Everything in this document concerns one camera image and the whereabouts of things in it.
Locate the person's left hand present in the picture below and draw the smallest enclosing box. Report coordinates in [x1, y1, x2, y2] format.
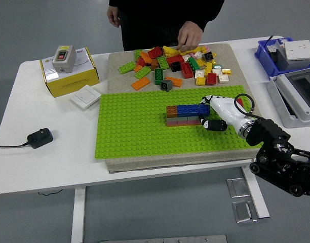
[177, 21, 204, 53]

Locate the person's right hand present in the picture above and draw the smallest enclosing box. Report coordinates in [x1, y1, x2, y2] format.
[106, 5, 122, 28]

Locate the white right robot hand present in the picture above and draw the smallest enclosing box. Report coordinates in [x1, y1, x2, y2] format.
[198, 95, 251, 132]

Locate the small blue square brick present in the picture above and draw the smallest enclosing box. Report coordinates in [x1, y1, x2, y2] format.
[198, 104, 211, 117]

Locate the red long brick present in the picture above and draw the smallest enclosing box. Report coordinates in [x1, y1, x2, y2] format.
[147, 47, 163, 60]
[166, 55, 185, 65]
[180, 62, 195, 79]

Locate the orange long brick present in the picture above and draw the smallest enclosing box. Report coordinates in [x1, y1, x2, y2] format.
[131, 77, 151, 91]
[166, 76, 184, 89]

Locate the brown square brick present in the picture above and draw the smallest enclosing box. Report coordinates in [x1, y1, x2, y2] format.
[166, 105, 178, 118]

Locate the dark grey square brick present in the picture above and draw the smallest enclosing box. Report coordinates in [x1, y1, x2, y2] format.
[160, 79, 173, 92]

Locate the green studded baseplate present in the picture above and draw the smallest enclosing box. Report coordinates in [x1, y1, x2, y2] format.
[94, 85, 263, 160]

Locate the person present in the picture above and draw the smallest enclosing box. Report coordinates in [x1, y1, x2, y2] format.
[106, 0, 225, 53]

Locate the blue plastic bin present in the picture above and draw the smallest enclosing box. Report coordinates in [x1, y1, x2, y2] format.
[254, 37, 310, 78]

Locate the grey-brown foam mat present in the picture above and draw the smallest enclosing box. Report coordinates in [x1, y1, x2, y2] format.
[105, 43, 264, 175]

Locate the yellow and white cardboard box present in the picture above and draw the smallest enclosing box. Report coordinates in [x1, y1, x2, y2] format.
[39, 47, 101, 99]

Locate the white and orange device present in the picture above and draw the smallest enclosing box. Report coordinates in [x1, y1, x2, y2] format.
[265, 39, 285, 53]

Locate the metal floor hatch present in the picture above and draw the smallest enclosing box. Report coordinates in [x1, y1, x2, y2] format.
[231, 199, 259, 224]
[225, 177, 250, 198]

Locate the grey block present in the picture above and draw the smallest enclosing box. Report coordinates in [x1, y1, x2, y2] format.
[285, 57, 310, 71]

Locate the white table leg with foot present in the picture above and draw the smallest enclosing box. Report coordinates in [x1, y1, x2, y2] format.
[240, 166, 272, 220]

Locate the black power adapter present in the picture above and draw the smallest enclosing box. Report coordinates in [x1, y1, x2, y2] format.
[26, 128, 54, 150]

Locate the long metal floor plate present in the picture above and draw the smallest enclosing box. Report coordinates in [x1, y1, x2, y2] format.
[99, 234, 228, 243]

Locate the grey push-button switch box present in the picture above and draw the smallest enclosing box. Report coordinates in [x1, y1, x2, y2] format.
[51, 45, 77, 74]

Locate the grey electrical enclosure box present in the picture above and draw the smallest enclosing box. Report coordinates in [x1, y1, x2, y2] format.
[266, 67, 310, 129]

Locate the white wall switch panel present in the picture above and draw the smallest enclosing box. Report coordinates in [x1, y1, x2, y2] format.
[69, 85, 102, 110]

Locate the white wall socket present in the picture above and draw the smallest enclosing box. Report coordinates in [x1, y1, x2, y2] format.
[283, 39, 310, 61]

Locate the black adapter cord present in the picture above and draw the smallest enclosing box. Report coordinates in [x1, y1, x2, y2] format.
[0, 143, 29, 150]

